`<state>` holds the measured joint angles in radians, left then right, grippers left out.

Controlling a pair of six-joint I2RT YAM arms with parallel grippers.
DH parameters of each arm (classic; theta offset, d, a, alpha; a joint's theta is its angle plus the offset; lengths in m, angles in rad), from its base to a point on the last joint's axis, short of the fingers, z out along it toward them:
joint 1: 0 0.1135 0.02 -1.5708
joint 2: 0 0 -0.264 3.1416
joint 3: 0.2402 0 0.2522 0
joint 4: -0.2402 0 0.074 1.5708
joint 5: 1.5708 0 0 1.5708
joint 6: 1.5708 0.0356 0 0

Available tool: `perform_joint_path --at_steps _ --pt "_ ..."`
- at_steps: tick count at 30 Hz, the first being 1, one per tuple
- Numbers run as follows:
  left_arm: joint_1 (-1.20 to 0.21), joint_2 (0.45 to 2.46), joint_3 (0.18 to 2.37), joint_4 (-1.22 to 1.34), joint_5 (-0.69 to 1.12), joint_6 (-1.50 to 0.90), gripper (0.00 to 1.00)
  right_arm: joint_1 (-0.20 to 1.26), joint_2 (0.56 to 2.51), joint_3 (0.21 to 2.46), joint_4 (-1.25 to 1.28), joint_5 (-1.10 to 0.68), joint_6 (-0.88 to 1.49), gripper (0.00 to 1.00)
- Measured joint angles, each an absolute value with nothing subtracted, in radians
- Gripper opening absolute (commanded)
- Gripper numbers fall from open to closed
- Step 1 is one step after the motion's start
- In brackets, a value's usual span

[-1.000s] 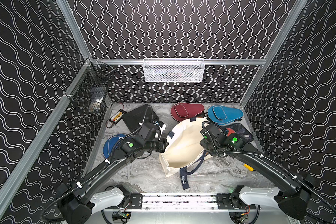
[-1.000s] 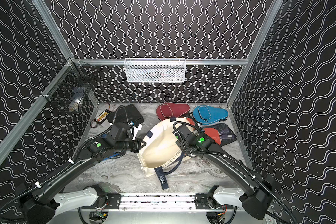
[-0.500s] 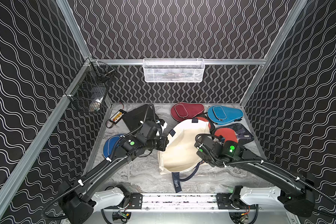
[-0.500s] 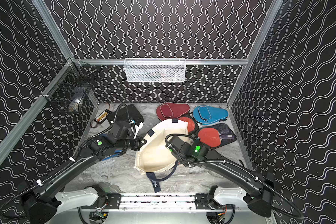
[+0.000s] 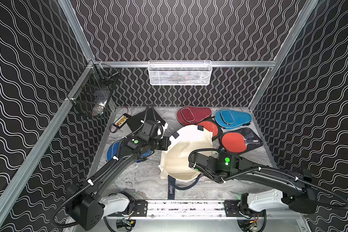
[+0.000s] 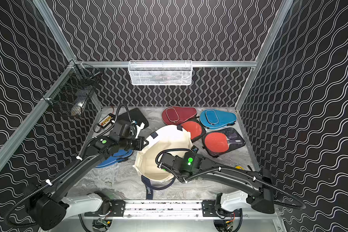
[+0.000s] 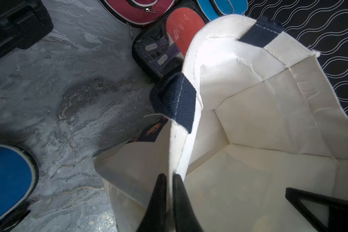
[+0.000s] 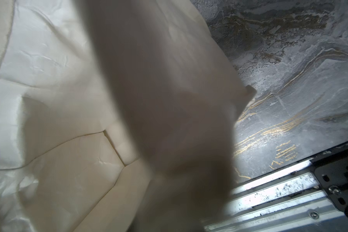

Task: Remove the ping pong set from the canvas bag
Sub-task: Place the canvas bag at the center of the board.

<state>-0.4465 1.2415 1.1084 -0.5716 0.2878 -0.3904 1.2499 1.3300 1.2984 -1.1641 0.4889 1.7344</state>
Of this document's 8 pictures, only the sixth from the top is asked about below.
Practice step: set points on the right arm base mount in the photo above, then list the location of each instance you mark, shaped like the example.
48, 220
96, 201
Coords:
211, 208

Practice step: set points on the black wire wall basket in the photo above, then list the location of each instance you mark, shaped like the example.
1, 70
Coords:
74, 93

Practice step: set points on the dark grey paddle case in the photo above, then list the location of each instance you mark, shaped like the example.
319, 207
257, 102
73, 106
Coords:
220, 142

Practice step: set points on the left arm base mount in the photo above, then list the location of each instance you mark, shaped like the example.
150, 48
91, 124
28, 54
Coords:
110, 208

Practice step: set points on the royal blue paddle case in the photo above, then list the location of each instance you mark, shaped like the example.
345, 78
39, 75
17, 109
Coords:
120, 156

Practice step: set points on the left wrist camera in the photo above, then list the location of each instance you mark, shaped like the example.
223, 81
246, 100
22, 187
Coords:
139, 128

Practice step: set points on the teal paddle case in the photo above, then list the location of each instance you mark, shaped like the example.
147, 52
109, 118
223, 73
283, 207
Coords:
215, 119

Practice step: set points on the cream canvas tote bag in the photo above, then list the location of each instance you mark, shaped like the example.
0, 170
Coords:
154, 173

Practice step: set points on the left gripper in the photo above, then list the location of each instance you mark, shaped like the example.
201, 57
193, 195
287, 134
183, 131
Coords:
139, 142

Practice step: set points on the white mesh wall basket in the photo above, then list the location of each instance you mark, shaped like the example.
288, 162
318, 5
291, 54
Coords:
160, 73

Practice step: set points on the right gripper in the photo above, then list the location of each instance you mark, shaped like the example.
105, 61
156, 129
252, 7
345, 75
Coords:
174, 157

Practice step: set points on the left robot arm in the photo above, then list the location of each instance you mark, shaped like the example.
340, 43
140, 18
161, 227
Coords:
45, 203

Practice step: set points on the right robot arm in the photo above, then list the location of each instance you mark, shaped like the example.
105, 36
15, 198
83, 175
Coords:
256, 189

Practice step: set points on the red paddle case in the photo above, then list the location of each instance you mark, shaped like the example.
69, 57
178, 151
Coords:
175, 115

